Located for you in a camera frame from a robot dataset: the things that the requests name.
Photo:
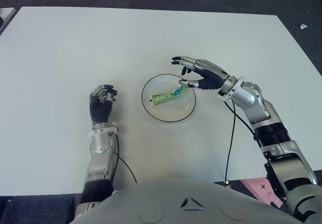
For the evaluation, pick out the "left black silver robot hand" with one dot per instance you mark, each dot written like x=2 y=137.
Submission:
x=100 y=108

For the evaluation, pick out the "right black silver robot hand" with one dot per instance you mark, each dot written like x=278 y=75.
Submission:
x=211 y=79

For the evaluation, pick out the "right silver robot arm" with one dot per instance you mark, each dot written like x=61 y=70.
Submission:
x=251 y=98

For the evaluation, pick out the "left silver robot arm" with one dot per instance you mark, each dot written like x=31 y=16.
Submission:
x=100 y=146

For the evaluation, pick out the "white plate with black rim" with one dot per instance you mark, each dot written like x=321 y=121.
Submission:
x=171 y=113

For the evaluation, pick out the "small white floor object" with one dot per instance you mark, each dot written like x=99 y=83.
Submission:
x=303 y=26

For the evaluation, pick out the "pink flat box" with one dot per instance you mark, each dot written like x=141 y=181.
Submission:
x=254 y=186

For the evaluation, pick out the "grey robot torso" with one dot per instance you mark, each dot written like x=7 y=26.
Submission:
x=191 y=204

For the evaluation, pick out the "grey furniture edge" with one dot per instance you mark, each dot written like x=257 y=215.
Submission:
x=6 y=16

